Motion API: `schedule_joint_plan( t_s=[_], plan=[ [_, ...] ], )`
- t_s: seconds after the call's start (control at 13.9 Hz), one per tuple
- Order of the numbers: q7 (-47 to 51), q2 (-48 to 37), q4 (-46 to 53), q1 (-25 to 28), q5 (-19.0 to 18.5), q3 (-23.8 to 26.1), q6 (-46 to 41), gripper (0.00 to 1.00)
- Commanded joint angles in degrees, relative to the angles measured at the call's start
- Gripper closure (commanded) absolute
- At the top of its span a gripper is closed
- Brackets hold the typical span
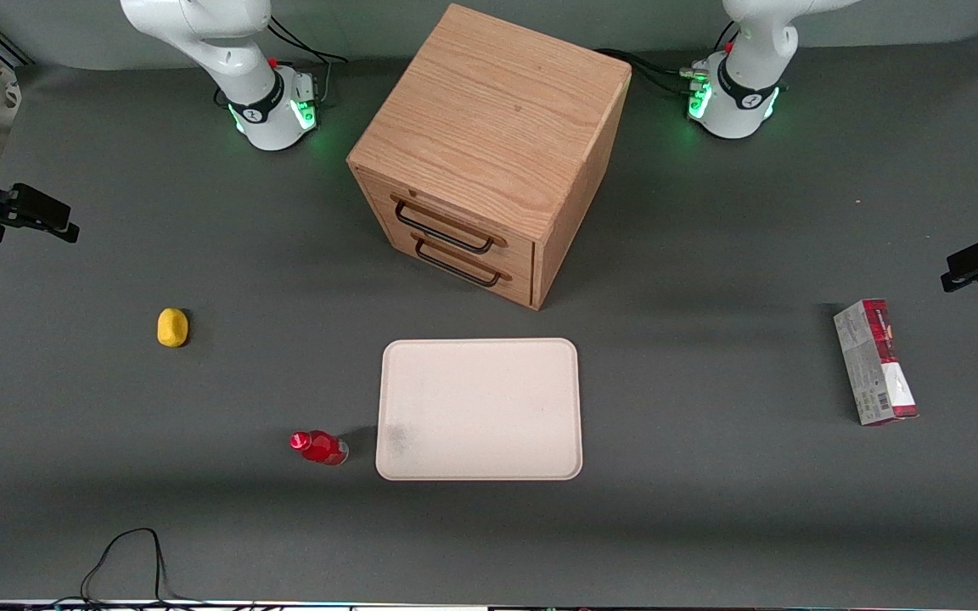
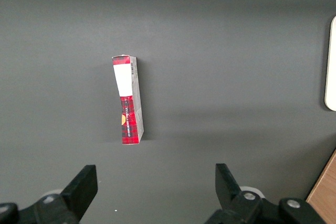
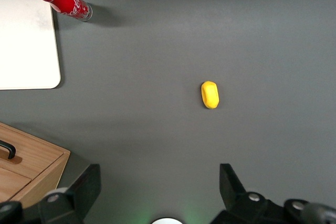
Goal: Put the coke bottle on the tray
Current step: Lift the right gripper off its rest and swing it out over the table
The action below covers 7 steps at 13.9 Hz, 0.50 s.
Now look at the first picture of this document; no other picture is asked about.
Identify red coke bottle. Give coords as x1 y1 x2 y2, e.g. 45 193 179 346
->
289 430 350 466

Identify cream plastic tray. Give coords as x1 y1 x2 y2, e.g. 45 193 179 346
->
375 338 583 482

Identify red plaid cardboard box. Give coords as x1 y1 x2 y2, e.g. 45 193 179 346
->
833 298 919 426

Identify yellow lemon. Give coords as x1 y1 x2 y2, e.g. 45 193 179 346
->
156 307 190 349

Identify wooden drawer front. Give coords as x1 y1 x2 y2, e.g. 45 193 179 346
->
370 219 536 306
360 172 536 274

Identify black arm base cable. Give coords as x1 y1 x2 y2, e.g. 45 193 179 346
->
267 15 351 109
595 21 740 98

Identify thin black looped cable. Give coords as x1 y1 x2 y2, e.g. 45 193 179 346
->
80 528 201 608

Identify black metal drawer handle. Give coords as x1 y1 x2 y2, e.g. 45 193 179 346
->
413 233 513 288
393 197 509 255

